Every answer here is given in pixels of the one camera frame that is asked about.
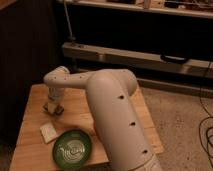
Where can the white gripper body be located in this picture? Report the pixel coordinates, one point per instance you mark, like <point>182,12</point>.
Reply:
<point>55,95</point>

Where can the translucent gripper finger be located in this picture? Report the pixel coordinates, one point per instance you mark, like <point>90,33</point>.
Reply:
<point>51,108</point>

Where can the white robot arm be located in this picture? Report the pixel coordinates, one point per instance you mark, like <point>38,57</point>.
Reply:
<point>108,94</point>

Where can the white sponge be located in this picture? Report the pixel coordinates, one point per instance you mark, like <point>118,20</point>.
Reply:
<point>48,132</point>

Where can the green patterned plate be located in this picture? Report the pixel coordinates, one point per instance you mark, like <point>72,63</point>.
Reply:
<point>72,149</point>

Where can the metal rod stand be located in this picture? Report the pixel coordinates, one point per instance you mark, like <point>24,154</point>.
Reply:
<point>71,36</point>

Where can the black handle on beam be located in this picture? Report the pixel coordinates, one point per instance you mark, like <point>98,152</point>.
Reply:
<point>177,60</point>

